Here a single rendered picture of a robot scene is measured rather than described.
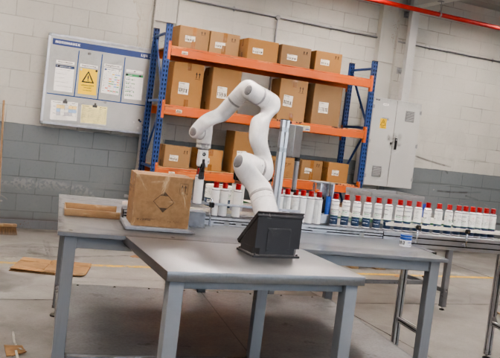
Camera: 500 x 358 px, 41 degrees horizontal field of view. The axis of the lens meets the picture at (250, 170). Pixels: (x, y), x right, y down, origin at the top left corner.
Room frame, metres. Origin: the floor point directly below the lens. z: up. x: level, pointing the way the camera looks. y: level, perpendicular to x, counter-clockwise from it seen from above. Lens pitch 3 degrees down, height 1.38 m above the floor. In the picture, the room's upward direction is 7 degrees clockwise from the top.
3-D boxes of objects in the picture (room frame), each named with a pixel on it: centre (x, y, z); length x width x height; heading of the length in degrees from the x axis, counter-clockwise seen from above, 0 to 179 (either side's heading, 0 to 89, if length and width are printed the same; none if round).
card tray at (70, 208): (3.80, 0.87, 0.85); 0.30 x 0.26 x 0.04; 106
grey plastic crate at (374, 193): (6.07, -1.24, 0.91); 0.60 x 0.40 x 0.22; 117
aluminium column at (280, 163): (3.94, -0.17, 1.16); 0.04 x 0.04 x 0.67; 16
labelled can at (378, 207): (4.29, -0.85, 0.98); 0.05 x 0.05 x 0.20
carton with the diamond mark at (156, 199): (3.59, 0.47, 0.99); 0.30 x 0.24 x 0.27; 107
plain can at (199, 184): (3.81, 0.28, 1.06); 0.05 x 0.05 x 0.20
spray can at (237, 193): (4.03, 0.06, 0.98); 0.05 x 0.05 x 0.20
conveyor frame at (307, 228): (4.07, -0.09, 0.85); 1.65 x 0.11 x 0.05; 106
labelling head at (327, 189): (4.28, -0.47, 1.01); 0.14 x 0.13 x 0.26; 106
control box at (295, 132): (4.02, -0.22, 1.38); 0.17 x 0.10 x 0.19; 161
